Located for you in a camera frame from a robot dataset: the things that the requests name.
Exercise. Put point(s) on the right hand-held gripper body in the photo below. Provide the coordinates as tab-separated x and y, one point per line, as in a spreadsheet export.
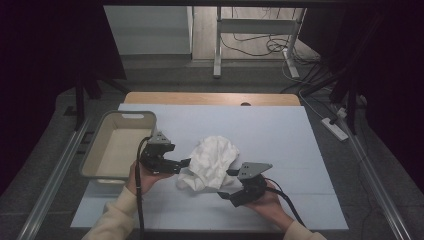
251	190

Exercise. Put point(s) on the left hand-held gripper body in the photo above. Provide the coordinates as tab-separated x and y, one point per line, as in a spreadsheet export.
156	160

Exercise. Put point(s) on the white baby romper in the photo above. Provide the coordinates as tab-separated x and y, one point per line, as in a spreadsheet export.
210	160

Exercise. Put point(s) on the beige plastic basket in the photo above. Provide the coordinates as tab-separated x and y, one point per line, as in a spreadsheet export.
116	153

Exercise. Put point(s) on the person's left hand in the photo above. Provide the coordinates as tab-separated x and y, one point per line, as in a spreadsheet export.
141	180

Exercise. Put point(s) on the person's right hand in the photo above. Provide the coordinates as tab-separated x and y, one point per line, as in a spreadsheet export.
271	208

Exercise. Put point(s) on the white table board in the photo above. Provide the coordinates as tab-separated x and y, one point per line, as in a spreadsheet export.
266	126

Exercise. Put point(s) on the black metal stand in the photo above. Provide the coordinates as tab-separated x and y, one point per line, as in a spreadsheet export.
79	106
351	113

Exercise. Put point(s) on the white power strip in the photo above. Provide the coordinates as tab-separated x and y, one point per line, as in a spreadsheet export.
334	129

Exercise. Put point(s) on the white plug adapter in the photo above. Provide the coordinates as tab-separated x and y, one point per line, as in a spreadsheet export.
341	112

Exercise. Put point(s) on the white cabinet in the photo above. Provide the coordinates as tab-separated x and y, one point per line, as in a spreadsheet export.
150	30

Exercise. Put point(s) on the dark curtain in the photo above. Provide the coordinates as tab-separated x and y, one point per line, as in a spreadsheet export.
393	83
40	66

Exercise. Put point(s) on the aluminium rail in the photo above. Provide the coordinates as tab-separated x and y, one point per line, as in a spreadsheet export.
51	186
376	186

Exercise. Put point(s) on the white desk frame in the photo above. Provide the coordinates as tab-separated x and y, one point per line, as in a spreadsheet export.
256	26

